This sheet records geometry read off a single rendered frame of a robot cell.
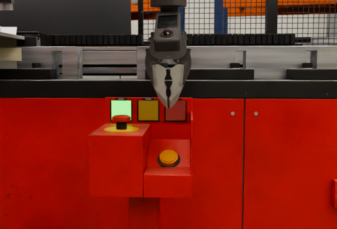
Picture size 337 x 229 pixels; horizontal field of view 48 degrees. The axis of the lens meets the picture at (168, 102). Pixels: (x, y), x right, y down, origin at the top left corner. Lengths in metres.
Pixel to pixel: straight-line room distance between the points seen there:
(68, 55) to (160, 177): 0.56
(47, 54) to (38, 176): 0.35
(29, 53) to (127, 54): 0.36
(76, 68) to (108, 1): 0.60
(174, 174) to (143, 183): 0.06
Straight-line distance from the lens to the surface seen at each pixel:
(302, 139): 1.05
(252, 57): 1.12
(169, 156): 0.79
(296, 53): 1.15
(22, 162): 1.11
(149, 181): 0.74
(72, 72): 1.16
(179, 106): 0.86
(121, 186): 0.75
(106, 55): 1.40
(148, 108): 0.87
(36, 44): 1.21
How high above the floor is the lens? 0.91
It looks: 5 degrees down
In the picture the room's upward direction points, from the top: straight up
